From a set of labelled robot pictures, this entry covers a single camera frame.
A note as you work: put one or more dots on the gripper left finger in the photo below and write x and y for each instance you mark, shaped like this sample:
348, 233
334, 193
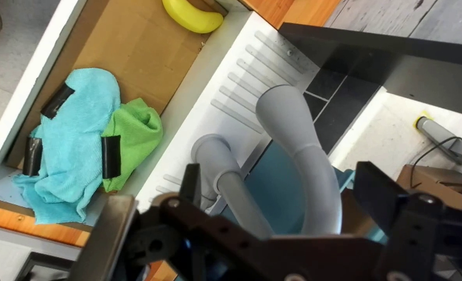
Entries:
199, 230

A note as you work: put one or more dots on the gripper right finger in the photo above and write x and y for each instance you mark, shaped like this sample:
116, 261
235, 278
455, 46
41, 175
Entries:
410, 226

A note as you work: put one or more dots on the grey faucet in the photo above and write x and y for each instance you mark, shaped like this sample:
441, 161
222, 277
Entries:
289, 117

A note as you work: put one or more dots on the cardboard box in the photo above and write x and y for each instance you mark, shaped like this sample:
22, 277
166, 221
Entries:
437, 183

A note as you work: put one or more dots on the teal plastic bin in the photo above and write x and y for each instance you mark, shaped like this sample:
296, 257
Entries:
273, 187

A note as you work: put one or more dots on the grey pole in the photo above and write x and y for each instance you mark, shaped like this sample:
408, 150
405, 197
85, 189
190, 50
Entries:
441, 136

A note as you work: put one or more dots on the black tape piece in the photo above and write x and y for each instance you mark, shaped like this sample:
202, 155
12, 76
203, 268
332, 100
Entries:
57, 100
111, 156
32, 156

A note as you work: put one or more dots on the green cloth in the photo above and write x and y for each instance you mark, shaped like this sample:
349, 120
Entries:
137, 128

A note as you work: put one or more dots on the white toy kitchen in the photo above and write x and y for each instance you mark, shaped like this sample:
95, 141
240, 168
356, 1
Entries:
215, 89

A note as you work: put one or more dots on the blue cloth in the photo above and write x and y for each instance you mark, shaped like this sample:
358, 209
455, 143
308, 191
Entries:
75, 148

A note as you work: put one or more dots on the black shelf unit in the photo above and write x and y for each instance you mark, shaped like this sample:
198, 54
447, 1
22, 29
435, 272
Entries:
410, 66

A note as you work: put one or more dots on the cardboard-lined sink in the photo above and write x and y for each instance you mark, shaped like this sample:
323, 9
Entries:
137, 50

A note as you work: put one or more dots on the yellow banana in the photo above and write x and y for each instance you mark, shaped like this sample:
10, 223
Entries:
192, 17

